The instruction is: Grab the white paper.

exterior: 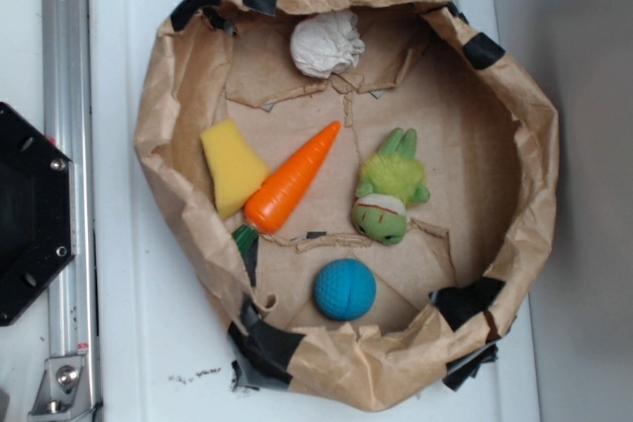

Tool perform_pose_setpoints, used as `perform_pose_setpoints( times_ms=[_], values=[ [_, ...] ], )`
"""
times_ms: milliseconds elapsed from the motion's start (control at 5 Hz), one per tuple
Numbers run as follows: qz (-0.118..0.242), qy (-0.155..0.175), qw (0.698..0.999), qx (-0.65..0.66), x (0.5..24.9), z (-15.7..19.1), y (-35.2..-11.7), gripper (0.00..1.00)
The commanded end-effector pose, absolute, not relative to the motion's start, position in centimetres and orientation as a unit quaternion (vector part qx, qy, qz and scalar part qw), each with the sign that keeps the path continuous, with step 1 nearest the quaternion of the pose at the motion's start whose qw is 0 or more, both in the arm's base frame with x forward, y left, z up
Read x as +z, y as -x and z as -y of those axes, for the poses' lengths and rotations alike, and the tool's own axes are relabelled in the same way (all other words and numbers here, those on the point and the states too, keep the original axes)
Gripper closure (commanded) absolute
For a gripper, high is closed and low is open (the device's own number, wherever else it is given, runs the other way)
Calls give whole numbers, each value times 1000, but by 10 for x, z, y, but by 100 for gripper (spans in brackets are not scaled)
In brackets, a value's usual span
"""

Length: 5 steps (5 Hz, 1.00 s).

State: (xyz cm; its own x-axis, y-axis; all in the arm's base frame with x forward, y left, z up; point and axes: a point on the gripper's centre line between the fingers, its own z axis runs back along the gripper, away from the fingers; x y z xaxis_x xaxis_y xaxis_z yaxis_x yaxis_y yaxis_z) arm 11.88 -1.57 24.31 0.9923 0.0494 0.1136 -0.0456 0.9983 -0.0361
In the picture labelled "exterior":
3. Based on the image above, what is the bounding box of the brown paper bag bin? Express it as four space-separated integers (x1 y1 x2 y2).
135 0 559 412

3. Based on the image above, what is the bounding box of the orange plastic carrot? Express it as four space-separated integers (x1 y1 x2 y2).
232 121 341 257

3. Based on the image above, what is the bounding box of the green plush toy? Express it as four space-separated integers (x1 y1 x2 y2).
351 127 430 245

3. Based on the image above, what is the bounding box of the yellow sponge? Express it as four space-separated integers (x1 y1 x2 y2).
201 119 271 219

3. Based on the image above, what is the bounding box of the blue dimpled ball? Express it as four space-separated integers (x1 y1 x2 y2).
313 259 377 321

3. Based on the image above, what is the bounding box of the crumpled white paper ball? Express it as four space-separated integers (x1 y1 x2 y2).
290 10 365 79

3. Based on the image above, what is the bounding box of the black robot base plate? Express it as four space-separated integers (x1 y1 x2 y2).
1 103 74 327

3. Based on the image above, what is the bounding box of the metal corner bracket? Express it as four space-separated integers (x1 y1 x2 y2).
28 355 101 421

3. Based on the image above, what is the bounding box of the aluminium rail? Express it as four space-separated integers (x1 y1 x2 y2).
43 0 103 421

